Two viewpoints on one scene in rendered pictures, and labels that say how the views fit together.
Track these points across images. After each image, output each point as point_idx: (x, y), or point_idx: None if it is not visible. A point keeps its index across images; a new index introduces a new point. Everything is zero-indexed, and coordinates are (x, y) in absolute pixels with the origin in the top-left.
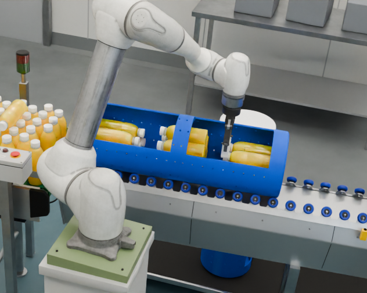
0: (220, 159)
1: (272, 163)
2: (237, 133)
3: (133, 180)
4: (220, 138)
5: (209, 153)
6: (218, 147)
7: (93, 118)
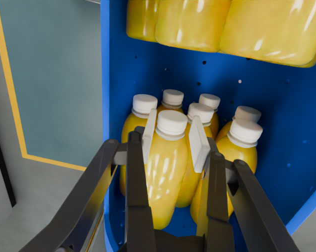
0: (256, 96)
1: (105, 232)
2: (302, 170)
3: None
4: None
5: (281, 66)
6: (291, 96)
7: None
